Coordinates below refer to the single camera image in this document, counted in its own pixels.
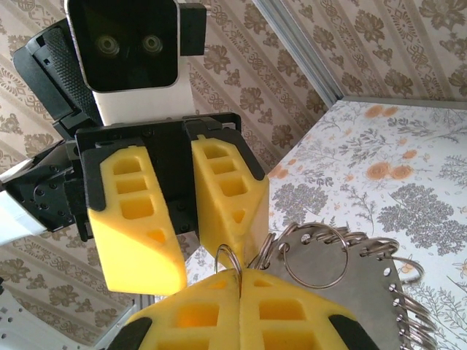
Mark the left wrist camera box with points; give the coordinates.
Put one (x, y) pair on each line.
(124, 43)

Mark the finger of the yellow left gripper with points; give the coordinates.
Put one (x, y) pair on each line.
(146, 262)
(251, 204)

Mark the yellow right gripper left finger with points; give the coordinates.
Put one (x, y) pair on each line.
(204, 328)

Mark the aluminium frame post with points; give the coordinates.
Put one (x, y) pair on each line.
(303, 47)

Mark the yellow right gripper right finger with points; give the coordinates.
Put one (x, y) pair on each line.
(284, 328)

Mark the metal keyring holder plate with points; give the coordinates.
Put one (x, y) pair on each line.
(357, 310)

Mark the aluminium table edge rail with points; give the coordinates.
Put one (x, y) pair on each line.
(401, 101)
(120, 328)

